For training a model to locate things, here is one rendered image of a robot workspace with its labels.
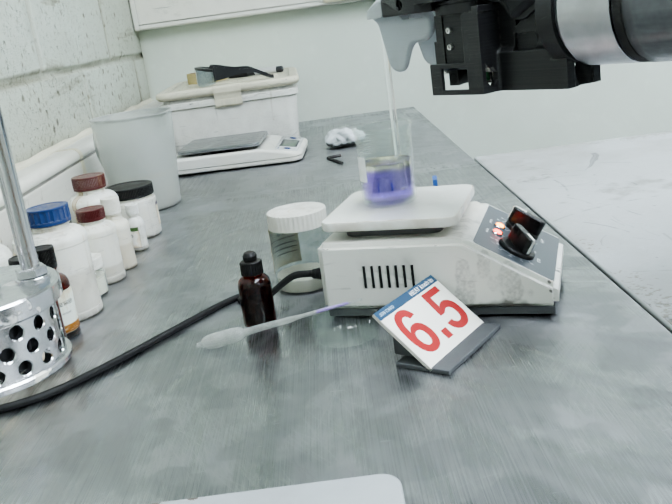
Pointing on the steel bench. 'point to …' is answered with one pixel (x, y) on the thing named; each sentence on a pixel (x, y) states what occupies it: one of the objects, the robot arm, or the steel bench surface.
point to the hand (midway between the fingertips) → (381, 4)
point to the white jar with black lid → (140, 189)
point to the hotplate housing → (379, 275)
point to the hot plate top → (449, 202)
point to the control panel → (547, 252)
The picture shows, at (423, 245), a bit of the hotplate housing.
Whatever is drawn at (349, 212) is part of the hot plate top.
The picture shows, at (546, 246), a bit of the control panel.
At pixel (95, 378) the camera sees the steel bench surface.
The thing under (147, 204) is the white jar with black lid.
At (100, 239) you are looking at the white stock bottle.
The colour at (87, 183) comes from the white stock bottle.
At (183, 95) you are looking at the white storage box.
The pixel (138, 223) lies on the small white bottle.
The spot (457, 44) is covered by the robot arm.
